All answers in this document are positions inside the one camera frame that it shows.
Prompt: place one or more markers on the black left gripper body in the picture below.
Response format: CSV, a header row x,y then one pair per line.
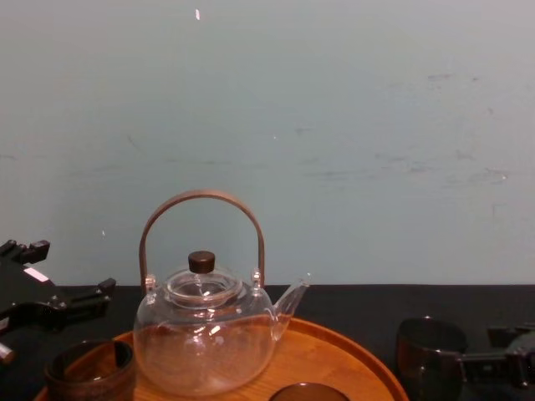
x,y
18,288

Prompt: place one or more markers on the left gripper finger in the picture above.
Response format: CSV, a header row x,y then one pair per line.
x,y
79,303
31,250

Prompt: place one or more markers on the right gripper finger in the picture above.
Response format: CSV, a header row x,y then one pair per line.
x,y
480,357
503,334

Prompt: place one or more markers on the dark smoked glass cup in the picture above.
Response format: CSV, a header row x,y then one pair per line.
x,y
426,359

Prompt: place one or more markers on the round wooden tray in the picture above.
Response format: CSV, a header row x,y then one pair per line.
x,y
317,359

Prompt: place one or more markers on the dark cup with wooden sleeve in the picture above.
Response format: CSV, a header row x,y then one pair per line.
x,y
90,386

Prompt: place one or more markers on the glass teapot lid dark knob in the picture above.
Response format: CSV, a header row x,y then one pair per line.
x,y
201,261

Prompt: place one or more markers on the black table cloth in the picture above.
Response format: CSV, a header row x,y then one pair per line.
x,y
355,305

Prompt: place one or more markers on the dark round cup rim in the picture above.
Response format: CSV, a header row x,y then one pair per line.
x,y
303,392

